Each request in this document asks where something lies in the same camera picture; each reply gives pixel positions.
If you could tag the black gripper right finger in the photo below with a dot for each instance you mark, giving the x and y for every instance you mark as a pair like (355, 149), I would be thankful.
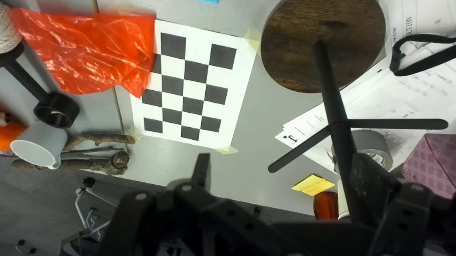
(375, 189)

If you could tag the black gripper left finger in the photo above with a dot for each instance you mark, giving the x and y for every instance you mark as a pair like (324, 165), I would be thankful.
(201, 171)

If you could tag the black pole stand wooden base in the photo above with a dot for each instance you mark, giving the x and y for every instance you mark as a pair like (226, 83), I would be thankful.
(323, 37)

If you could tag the red water bottle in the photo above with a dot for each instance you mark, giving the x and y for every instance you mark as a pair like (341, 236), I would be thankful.
(325, 206)

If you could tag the yellow sticky note pad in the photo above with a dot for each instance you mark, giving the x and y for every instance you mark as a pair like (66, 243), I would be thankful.
(314, 185)

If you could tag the pink tissue box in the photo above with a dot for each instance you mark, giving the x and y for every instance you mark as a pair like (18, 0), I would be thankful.
(432, 164)

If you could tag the black white checkerboard sheet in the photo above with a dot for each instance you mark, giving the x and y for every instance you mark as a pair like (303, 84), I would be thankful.
(194, 90)

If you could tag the white paper sheets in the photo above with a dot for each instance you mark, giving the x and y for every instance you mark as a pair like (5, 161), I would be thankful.
(404, 100)

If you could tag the grey wheeled chair base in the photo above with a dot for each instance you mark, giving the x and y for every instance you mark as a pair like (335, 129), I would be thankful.
(90, 218)

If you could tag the orange plastic bag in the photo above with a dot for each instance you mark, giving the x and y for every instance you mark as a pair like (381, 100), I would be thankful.
(90, 51)

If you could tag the plain white cup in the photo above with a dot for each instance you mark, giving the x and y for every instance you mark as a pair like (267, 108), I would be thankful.
(38, 147)

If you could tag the orange fuzzy ball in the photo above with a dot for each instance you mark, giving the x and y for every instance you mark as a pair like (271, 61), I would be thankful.
(10, 132)

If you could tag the grey flat board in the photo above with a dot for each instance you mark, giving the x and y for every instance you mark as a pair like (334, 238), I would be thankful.
(66, 6)

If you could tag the white yarn ball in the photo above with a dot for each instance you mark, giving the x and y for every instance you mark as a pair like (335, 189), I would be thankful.
(9, 30)

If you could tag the grey duct tape roll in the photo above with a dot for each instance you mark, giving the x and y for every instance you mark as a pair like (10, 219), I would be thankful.
(375, 147)

